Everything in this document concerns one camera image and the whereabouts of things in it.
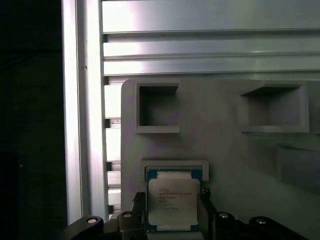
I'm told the grey parts rack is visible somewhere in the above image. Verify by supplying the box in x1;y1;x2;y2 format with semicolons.
119;78;320;240

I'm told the silver CPU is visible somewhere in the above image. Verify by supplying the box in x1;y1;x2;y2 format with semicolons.
145;169;201;232

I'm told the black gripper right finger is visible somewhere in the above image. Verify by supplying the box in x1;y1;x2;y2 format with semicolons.
199;187;308;240

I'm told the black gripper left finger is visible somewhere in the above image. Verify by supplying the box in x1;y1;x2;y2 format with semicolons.
58;191;147;240

